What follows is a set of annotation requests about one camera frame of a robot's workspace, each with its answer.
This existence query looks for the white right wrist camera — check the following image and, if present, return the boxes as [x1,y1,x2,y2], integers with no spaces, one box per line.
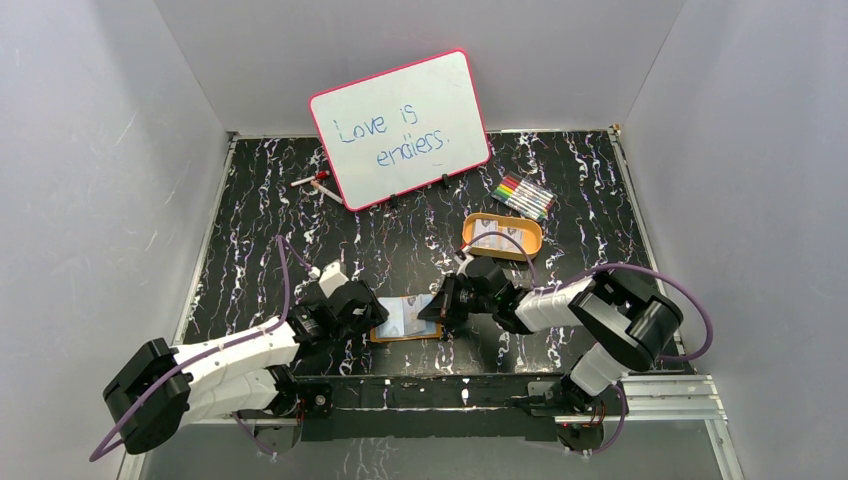
[454,246,474,274]

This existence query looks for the orange oval tray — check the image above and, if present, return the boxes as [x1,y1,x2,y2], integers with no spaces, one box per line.
[462,213,543,262]

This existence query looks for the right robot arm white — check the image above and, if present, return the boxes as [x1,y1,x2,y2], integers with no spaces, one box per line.
[417,257,683,414]

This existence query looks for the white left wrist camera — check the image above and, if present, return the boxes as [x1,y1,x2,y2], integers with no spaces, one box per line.
[308,260,349,298]

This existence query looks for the white marker red cap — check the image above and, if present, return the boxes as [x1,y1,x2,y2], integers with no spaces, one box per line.
[290,170,331,188]

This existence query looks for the silver credit card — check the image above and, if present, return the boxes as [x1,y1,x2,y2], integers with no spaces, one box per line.
[375,298,405,339]

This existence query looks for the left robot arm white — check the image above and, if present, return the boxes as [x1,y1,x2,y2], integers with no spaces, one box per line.
[92,280,389,459]

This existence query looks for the orange leather card holder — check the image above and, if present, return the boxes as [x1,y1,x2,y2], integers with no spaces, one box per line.
[369,294,442,343]

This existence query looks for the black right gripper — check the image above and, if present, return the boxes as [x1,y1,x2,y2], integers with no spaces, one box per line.
[418,272,496,323]

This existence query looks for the white credit card black stripe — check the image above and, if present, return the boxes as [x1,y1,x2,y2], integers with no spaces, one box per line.
[403,294,438,337]

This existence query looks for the pack of coloured markers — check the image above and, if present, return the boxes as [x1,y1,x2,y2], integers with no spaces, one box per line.
[490,172,556,222]

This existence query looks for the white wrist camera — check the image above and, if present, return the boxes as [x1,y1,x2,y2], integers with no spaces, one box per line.
[308,260,349,298]
[454,246,474,274]

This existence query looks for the credit card in tray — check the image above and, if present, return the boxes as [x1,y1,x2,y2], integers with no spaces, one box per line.
[498,226,526,253]
[471,218,500,250]

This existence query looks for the white marker brown tip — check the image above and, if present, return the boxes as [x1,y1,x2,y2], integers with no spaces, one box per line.
[310,180,344,205]

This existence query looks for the pink framed whiteboard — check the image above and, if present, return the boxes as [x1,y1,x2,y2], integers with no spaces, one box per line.
[309,49,491,212]

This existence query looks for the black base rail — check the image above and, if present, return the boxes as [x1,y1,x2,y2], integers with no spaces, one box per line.
[231,374,631,445]

